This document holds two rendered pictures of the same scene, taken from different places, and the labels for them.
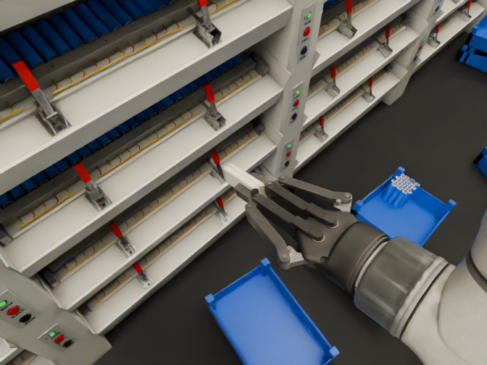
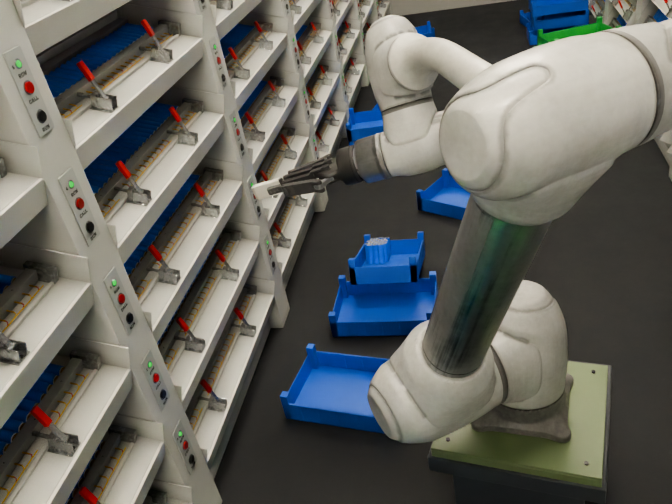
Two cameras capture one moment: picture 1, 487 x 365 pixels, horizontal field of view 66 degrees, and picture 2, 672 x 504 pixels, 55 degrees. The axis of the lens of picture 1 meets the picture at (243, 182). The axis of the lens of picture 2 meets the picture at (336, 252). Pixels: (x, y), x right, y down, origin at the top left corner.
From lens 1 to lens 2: 98 cm
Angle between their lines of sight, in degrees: 31
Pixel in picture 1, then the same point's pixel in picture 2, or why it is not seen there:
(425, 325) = (387, 147)
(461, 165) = (411, 216)
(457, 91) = not seen: hidden behind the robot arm
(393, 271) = (363, 143)
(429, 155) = (382, 223)
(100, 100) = (156, 185)
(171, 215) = (213, 314)
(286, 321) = (362, 381)
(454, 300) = (387, 128)
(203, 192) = (226, 290)
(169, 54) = (174, 156)
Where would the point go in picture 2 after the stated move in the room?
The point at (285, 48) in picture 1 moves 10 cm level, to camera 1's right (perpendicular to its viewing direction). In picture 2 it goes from (229, 147) to (262, 133)
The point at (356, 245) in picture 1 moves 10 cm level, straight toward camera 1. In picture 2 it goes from (344, 151) to (347, 173)
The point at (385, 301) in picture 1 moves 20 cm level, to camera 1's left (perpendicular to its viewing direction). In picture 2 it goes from (369, 155) to (281, 197)
